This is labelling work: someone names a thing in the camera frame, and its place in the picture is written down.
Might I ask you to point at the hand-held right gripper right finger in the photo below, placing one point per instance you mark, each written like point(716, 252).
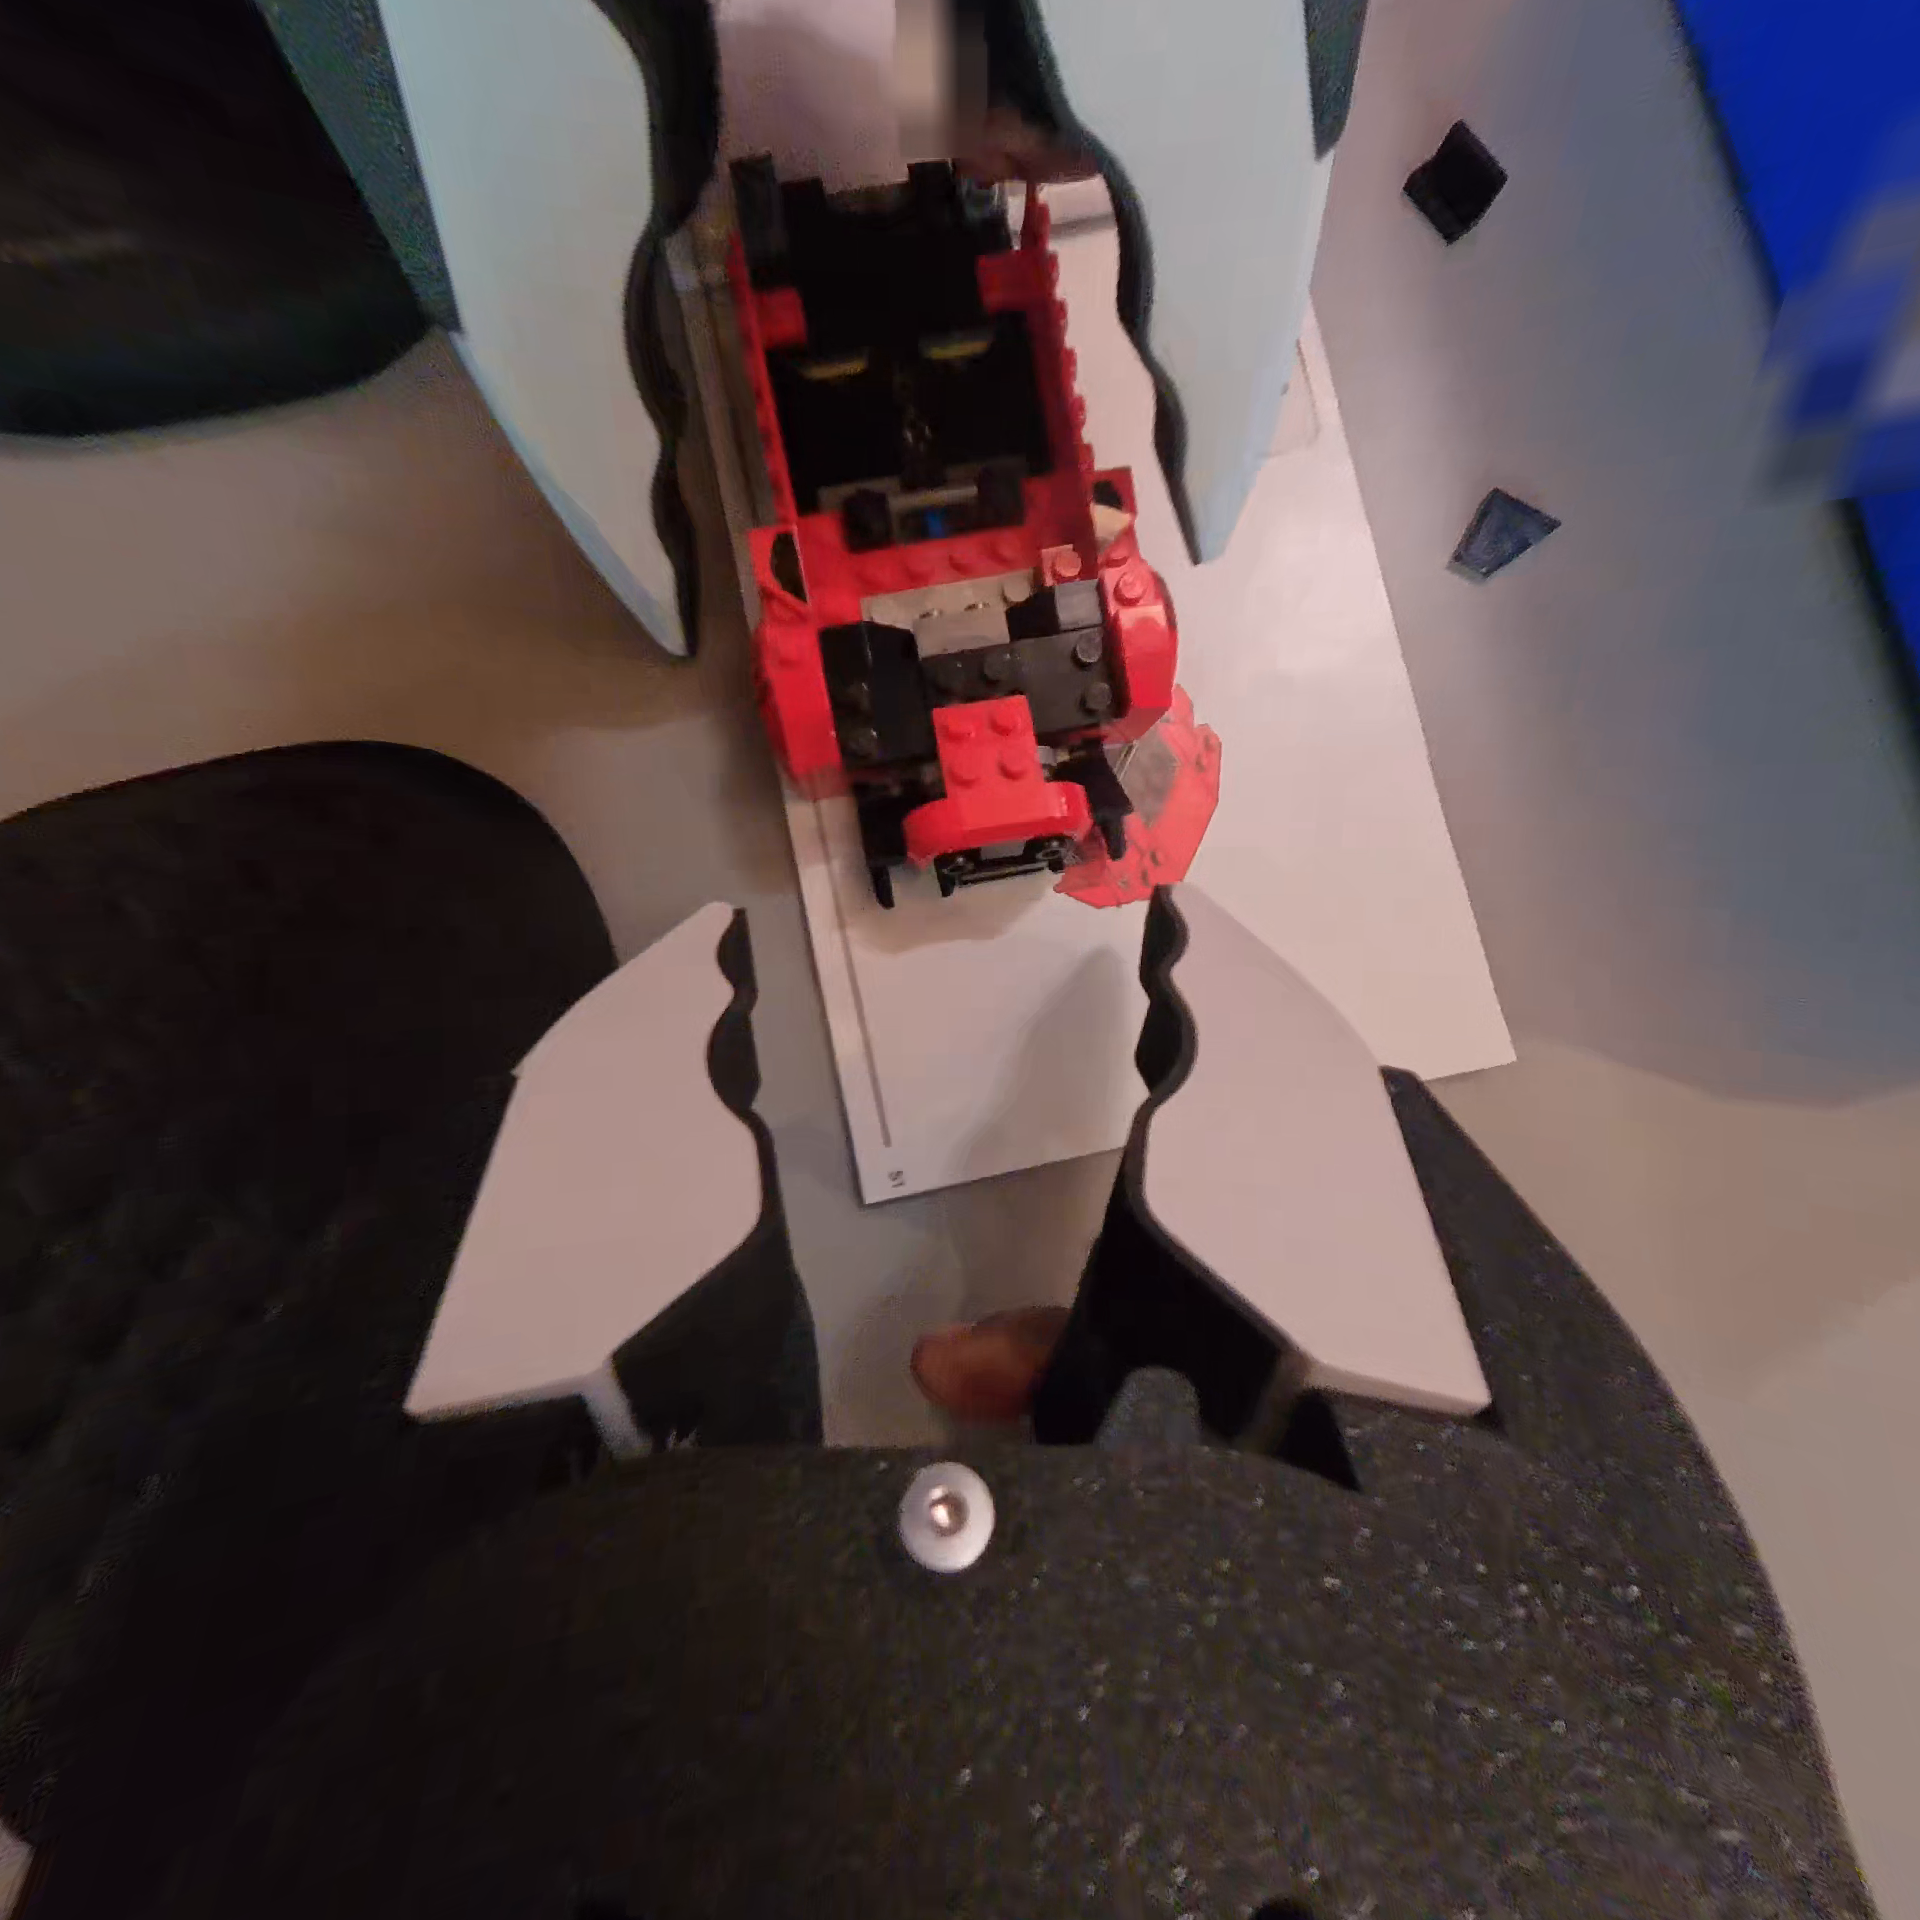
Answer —
point(1305, 1232)

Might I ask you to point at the blue plastic bin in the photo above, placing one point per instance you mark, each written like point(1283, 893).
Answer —
point(1800, 149)

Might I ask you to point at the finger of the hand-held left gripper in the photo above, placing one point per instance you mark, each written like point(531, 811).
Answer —
point(526, 241)
point(1231, 212)

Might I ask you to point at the red and black lego car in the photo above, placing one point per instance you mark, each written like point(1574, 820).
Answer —
point(963, 646)

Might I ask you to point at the lego instruction booklet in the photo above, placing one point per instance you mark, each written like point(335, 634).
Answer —
point(1321, 901)

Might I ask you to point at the small black lego piece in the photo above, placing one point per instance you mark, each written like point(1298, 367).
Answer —
point(1455, 182)

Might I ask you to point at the small dark wedge lego piece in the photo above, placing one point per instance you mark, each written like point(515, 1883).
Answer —
point(1503, 537)

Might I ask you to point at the black quilted chair seat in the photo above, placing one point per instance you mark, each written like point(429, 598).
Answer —
point(150, 241)
point(241, 1140)

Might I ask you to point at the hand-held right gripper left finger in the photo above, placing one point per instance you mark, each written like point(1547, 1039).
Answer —
point(586, 1202)

